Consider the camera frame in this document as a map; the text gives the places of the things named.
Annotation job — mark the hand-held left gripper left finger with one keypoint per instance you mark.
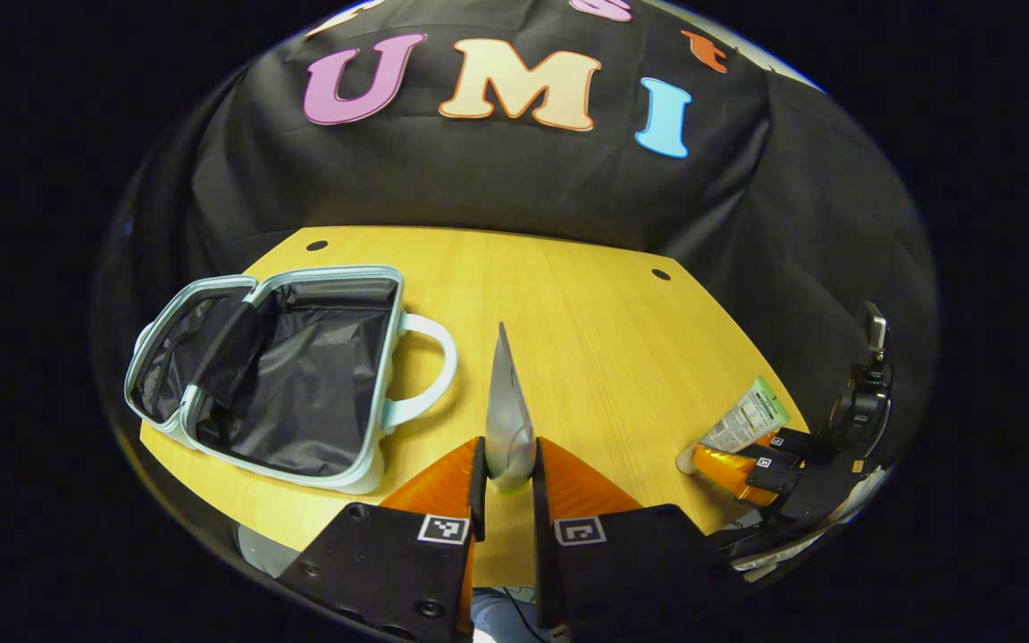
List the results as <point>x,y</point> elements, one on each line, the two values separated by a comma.
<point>478,496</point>

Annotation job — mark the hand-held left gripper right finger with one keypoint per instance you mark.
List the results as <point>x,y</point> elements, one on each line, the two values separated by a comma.
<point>539,536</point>

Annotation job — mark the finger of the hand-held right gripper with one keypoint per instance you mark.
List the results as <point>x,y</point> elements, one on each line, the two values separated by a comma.
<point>800,444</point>
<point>729,469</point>

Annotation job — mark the white green skin care tube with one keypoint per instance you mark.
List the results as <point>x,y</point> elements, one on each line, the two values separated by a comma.
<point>747,420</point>

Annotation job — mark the silver skin care tube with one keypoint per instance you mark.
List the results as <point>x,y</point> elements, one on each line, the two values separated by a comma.
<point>509,420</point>

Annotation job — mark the light blue suitcase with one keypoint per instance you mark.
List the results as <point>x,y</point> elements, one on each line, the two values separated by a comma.
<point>300,375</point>

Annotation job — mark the black backdrop cloth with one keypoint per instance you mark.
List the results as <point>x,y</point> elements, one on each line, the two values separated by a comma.
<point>514,179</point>

